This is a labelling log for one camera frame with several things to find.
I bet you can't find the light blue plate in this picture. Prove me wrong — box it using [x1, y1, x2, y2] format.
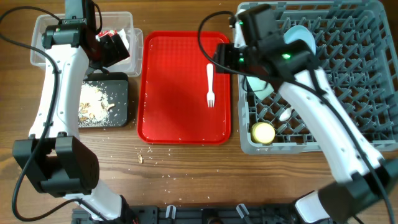
[284, 25, 316, 55]

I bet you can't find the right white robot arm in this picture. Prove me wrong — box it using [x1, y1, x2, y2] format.
[210, 4, 397, 223]

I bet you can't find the red serving tray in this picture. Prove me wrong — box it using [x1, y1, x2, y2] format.
[136, 30, 231, 145]

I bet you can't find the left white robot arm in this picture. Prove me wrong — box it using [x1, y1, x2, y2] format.
[11, 1, 138, 223]

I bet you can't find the white plastic spoon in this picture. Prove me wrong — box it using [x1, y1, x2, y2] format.
[279, 107, 294, 121]

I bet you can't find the black waste tray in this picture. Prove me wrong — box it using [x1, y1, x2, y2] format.
[83, 73, 129, 128]

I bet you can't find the food scraps and rice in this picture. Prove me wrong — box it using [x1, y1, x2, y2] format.
[78, 82, 116, 128]

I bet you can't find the nut shell on table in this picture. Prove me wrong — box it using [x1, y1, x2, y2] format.
[138, 154, 144, 164]

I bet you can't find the green bowl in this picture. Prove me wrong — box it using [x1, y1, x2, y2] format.
[247, 77, 274, 101]

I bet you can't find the light blue food bowl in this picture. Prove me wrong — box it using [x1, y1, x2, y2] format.
[233, 20, 246, 48]

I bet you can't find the grey dishwasher rack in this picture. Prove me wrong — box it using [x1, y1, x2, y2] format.
[238, 1, 397, 154]

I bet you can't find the red snack wrapper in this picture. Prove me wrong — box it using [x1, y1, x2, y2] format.
[98, 30, 118, 38]

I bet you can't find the clear plastic waste bin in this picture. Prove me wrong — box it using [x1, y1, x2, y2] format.
[31, 11, 144, 77]

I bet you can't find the white plastic fork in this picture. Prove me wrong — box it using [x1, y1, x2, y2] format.
[206, 63, 215, 108]

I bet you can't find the yellow plastic cup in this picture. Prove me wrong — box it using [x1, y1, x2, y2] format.
[251, 122, 275, 144]

